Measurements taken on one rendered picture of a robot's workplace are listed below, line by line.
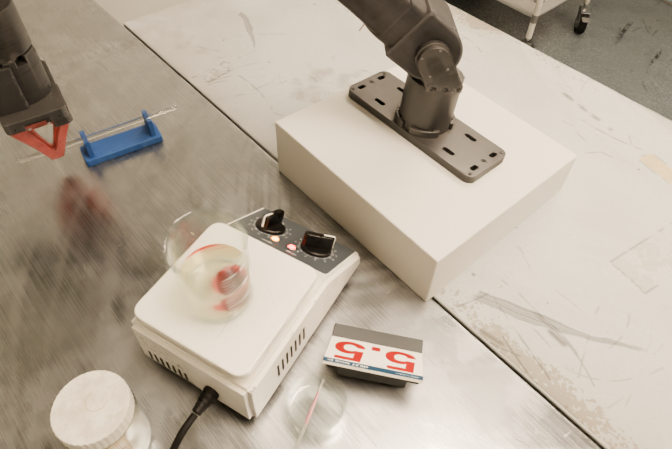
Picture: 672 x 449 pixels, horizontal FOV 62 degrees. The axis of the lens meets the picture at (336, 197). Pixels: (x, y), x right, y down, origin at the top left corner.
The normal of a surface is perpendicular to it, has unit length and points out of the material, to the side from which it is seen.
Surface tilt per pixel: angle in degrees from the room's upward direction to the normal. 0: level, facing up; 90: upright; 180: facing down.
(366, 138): 4
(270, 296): 0
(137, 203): 0
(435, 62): 89
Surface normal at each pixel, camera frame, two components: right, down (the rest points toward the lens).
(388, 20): -0.18, 0.63
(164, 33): 0.03, -0.66
